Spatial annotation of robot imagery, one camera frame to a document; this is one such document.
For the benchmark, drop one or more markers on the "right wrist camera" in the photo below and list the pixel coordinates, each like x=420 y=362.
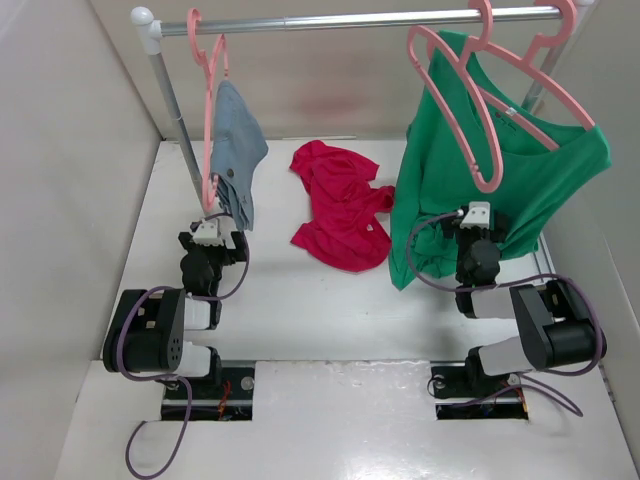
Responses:
x=478 y=215

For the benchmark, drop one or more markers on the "blue denim garment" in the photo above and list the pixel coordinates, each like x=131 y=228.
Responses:
x=238 y=148

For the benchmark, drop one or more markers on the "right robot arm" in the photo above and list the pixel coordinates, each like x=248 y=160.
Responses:
x=556 y=327

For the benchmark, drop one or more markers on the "red t shirt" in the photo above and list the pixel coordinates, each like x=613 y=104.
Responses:
x=344 y=232

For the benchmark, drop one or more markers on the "green tank top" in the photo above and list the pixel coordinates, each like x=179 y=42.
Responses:
x=434 y=179

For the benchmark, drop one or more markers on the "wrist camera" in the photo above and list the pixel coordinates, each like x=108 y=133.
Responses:
x=208 y=233
x=478 y=215

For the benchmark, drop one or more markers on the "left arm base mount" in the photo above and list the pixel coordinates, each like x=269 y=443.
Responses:
x=227 y=397

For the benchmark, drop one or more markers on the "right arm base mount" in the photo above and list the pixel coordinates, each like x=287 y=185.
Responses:
x=458 y=397

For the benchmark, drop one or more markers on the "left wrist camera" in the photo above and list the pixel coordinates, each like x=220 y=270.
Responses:
x=208 y=233

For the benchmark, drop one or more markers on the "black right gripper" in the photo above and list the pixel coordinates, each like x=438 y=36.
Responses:
x=451 y=225

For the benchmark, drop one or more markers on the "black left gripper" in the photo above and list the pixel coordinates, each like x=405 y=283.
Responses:
x=229 y=254

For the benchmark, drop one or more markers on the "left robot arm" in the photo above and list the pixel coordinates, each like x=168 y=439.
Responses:
x=146 y=335

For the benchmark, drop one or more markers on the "metal clothes rack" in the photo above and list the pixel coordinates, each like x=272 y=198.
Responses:
x=151 y=31

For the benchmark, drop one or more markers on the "pink hanger with blue garment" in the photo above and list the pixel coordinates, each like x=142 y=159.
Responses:
x=209 y=64

